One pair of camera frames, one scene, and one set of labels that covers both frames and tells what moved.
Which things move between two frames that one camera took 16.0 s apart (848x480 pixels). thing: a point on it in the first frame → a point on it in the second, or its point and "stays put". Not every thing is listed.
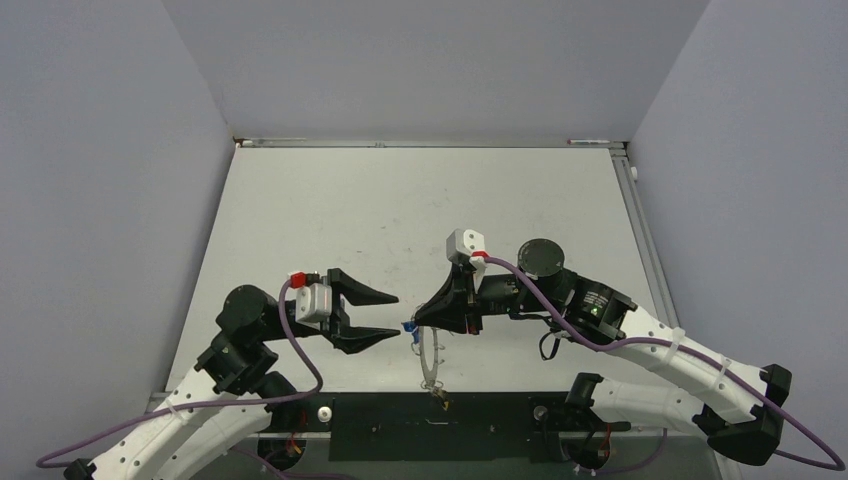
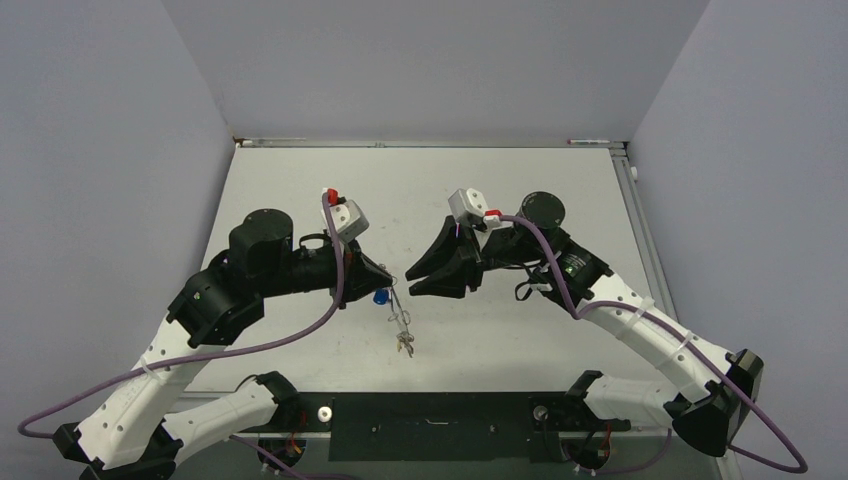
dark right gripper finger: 455,307 → 443,247
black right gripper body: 498,293 → 502,246
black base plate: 517,426 stays put
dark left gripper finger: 355,338 → 364,275
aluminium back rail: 265,141 stays put
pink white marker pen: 576,142 stays put
